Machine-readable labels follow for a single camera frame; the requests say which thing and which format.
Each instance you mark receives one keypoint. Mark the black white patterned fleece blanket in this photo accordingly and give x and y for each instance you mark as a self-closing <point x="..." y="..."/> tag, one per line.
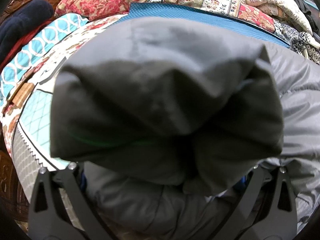
<point x="305" y="47"/>

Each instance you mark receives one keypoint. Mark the patterned teal beige bed sheet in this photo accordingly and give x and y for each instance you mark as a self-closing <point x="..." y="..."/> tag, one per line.
<point x="35" y="110"/>

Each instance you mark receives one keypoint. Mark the grey puffer jacket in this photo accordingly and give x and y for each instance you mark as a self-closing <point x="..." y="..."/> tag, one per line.
<point x="162" y="92"/>

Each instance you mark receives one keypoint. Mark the red cloth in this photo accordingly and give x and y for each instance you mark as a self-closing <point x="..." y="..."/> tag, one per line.
<point x="22" y="45"/>

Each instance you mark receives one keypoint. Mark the blue textured mat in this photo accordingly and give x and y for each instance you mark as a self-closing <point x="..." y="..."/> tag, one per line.
<point x="200" y="15"/>

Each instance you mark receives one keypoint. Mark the navy blue cloth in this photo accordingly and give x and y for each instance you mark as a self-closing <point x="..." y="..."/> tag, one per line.
<point x="22" y="17"/>

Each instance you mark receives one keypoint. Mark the carved wooden bed frame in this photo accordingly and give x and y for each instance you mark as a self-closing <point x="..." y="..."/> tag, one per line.
<point x="10" y="180"/>

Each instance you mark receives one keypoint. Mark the red floral patchwork quilt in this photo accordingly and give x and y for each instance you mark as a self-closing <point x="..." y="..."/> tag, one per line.
<point x="100" y="0"/>

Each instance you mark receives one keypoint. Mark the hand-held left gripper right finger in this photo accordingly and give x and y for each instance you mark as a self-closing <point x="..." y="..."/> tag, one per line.
<point x="248" y="187"/>

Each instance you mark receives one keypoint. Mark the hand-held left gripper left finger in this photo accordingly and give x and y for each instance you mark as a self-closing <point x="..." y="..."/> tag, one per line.
<point x="72" y="180"/>

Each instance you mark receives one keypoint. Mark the teal circle pattern pillow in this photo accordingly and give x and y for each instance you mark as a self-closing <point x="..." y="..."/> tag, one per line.
<point x="32" y="47"/>

